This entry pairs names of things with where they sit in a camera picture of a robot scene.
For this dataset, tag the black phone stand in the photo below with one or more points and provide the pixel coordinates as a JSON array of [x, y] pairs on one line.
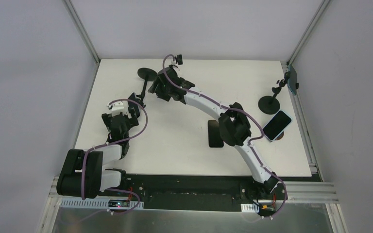
[[270, 104], [147, 75], [177, 60]]

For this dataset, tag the blue phone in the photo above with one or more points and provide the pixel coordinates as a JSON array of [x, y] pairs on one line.
[[292, 82]]

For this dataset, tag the blue-cased phone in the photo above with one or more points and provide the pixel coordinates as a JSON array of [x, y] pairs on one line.
[[276, 125]]

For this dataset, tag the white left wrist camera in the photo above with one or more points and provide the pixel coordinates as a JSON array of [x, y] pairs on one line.
[[118, 108]]

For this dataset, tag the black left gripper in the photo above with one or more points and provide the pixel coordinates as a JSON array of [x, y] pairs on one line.
[[132, 107]]

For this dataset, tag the black phone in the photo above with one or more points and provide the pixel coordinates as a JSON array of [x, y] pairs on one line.
[[214, 138]]

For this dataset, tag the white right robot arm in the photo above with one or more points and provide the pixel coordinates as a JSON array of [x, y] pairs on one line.
[[234, 123]]

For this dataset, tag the white slotted cable duct left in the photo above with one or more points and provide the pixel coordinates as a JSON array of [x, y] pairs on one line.
[[112, 204]]

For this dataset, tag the white slotted cable duct right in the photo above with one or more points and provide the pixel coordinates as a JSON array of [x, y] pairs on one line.
[[250, 208]]

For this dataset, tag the white slotted cable duct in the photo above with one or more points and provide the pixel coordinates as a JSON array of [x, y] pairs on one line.
[[250, 208], [112, 204]]

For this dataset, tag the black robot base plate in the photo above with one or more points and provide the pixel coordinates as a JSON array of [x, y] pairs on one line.
[[196, 193]]

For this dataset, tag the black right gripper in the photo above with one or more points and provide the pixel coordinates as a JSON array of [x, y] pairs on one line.
[[161, 86]]

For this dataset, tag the aluminium frame rail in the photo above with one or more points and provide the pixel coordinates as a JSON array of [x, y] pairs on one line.
[[311, 192]]

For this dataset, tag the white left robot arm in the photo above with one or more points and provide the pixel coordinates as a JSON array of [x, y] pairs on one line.
[[86, 173]]

